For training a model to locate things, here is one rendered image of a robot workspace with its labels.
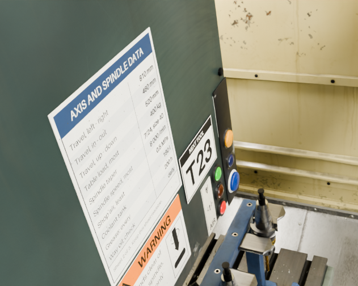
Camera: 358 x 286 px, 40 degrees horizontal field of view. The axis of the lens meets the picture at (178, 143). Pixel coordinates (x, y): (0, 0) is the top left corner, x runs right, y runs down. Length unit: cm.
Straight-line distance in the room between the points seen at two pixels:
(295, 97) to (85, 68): 113
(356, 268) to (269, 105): 58
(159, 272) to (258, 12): 95
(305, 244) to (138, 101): 129
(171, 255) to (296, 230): 115
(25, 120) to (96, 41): 10
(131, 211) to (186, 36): 21
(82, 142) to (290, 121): 118
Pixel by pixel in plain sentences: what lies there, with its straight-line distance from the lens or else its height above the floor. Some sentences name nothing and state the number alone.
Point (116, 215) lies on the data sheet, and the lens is 47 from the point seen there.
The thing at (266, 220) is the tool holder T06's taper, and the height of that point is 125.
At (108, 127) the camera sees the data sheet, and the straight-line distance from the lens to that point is 43.
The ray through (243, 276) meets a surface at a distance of 109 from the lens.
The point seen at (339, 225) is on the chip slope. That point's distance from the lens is 172.
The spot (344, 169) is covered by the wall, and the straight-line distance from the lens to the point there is 160.
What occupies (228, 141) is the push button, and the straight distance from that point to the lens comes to 69.
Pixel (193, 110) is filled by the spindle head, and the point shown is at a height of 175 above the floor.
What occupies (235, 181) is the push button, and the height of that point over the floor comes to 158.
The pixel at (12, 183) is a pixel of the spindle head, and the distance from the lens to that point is 36.
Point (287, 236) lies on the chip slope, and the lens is 172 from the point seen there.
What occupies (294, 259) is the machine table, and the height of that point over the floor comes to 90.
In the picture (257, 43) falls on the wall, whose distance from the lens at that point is 143.
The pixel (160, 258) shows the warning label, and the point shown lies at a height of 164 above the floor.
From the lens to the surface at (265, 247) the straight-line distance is 114.
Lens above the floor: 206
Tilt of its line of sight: 35 degrees down
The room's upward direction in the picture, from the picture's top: 11 degrees counter-clockwise
